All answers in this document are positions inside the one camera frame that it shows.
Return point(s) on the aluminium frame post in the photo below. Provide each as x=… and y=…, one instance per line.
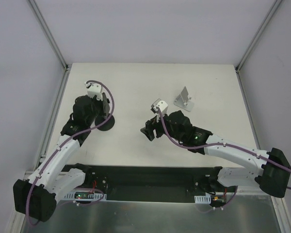
x=258, y=34
x=48, y=34

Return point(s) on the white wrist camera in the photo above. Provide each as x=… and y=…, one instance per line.
x=94, y=90
x=159, y=105

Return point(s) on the right aluminium frame post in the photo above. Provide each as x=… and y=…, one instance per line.
x=258, y=34

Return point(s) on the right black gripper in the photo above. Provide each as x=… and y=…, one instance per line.
x=154, y=126

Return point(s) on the black round-base phone stand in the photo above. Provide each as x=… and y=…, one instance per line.
x=106, y=126

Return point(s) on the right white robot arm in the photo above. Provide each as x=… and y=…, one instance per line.
x=268, y=170

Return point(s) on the left white cable duct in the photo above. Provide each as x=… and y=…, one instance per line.
x=86, y=196

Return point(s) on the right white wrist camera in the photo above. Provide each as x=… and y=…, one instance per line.
x=159, y=105

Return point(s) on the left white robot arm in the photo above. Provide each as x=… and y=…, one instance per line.
x=38, y=195

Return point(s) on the white cable duct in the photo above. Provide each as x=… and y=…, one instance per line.
x=206, y=199
x=86, y=196

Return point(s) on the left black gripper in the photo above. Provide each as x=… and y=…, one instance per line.
x=105, y=104

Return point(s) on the left aluminium frame post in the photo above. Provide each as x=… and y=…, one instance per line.
x=48, y=34

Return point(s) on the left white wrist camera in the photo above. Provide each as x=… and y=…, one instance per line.
x=94, y=90

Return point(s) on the silver folding phone stand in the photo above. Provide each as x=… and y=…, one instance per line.
x=183, y=100

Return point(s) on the right white cable duct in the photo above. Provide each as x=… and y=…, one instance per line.
x=206, y=199

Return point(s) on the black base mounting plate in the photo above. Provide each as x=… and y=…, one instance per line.
x=151, y=184

